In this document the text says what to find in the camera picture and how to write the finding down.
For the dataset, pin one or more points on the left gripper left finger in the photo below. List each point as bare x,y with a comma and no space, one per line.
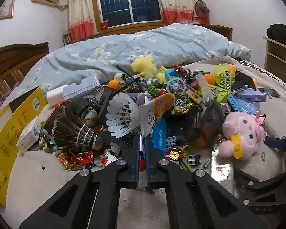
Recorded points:
90,199

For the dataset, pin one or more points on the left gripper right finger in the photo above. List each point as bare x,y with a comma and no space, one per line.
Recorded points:
195,199

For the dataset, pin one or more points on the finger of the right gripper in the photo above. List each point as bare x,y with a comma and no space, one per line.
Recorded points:
278,143

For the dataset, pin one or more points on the pink plush toy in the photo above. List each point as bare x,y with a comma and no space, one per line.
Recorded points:
243,134

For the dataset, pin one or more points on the blue packet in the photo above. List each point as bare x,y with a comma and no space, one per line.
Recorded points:
159,135

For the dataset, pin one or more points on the orange white tube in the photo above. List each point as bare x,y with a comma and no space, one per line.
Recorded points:
152,111

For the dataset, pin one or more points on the transparent blue oval piece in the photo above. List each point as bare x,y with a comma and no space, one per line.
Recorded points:
247,106

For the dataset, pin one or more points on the dark grey flat plate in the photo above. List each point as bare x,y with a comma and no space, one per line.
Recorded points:
269,91

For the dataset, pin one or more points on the purple plastic toy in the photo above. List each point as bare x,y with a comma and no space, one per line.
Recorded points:
252,95

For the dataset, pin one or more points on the blue long brick plate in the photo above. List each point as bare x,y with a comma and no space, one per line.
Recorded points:
237,104

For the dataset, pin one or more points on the smoky transparent box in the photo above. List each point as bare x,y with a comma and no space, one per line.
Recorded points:
209,126

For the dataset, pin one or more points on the black shuttlecock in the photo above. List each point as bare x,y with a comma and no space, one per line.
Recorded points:
72,132

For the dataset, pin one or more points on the lime green brick piece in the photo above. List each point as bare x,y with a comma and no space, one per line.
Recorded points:
220,95

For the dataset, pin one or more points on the wooden shelf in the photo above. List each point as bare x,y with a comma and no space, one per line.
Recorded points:
275,60

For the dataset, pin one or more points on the clear ruler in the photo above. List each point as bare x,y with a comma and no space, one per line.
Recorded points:
206,92

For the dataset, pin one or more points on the small white box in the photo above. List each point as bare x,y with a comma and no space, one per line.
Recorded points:
29,135

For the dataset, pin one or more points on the white shuttlecock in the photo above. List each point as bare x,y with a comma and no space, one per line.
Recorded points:
122,115

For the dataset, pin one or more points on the yellow green mesh ball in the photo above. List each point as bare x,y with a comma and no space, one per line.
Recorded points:
224,74

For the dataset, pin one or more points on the white foam block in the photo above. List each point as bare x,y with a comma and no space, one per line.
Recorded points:
55,96

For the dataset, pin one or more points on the yellow cardboard box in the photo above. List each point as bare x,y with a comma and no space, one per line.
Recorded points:
13,118

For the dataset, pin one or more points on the grey gear wheel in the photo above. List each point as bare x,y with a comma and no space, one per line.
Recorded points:
176,84

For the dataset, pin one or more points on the orange ping pong ball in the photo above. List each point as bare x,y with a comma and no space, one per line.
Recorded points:
114,84

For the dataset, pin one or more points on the yellow plush toy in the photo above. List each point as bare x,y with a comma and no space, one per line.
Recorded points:
145,67

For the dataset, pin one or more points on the light blue floral quilt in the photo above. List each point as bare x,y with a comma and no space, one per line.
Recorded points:
168,45

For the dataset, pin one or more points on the red fan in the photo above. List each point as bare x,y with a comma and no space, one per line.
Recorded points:
202,12

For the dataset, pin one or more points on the wooden headboard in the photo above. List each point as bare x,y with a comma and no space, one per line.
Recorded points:
15,62

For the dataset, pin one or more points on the left curtain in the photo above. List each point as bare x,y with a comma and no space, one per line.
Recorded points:
81,19

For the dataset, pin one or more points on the curtain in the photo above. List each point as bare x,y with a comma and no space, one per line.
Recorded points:
174,11
81,19

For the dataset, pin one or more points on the right curtain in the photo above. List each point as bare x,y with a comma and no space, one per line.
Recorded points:
174,11

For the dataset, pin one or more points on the window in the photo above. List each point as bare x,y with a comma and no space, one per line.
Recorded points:
124,12

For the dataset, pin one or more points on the framed picture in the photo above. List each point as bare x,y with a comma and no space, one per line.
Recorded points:
7,9

